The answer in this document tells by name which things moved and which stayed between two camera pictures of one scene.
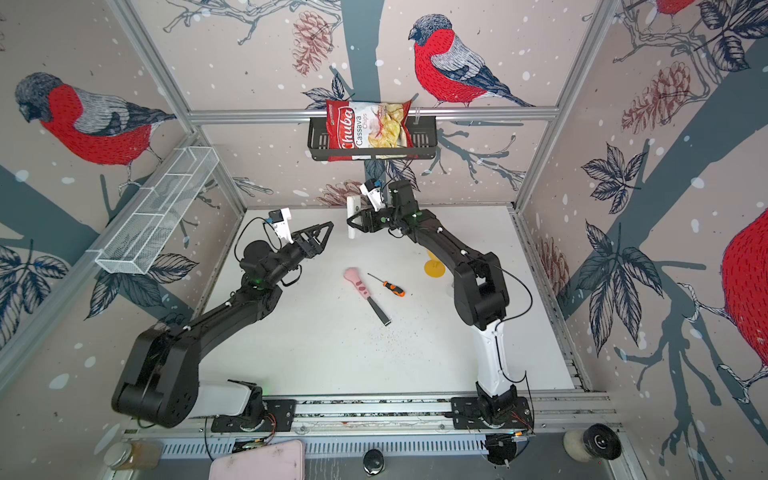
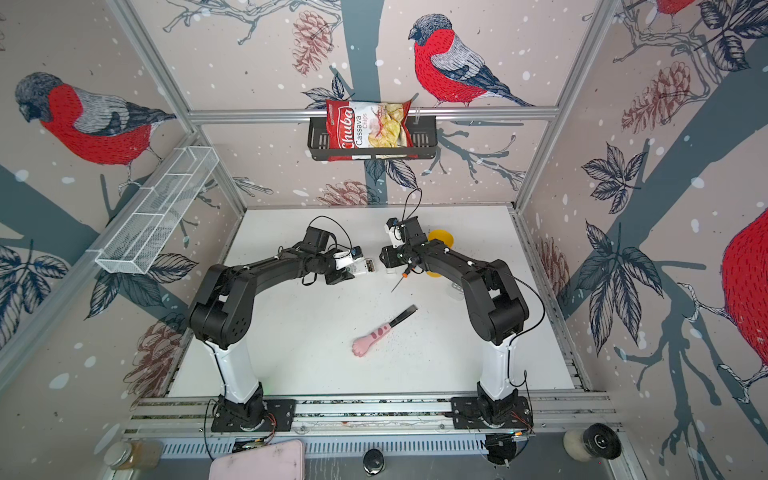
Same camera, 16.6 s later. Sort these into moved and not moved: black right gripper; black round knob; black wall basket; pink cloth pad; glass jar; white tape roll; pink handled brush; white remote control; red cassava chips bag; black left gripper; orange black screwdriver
Moved: pink handled brush; black right gripper; orange black screwdriver; black left gripper; white remote control
Not moved: red cassava chips bag; black wall basket; white tape roll; glass jar; black round knob; pink cloth pad
